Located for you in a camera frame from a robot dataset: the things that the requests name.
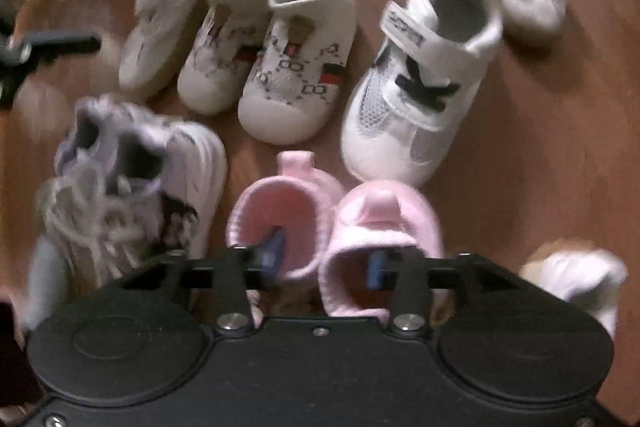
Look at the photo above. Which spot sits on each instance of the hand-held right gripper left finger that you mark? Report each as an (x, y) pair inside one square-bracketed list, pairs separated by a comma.
[(272, 257)]

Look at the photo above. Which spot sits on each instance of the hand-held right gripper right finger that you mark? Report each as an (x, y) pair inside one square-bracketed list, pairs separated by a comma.
[(377, 272)]

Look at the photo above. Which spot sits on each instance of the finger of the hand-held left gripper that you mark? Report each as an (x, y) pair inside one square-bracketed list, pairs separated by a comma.
[(60, 47)]

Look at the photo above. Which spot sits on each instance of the pink sock shoe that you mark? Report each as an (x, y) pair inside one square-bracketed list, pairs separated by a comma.
[(310, 197), (400, 217)]

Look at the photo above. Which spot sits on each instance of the beige sneaker with brown mark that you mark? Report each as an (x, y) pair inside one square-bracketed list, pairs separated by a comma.
[(155, 37)]

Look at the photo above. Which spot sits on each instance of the white lace-up sneaker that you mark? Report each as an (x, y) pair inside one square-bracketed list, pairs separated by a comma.
[(200, 167)]

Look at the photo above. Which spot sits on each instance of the white patterned sock shoe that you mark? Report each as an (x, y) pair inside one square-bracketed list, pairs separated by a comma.
[(215, 72), (285, 107)]

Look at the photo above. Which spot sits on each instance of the white sneaker with black stripes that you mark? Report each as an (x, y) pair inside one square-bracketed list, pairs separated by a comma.
[(585, 277)]

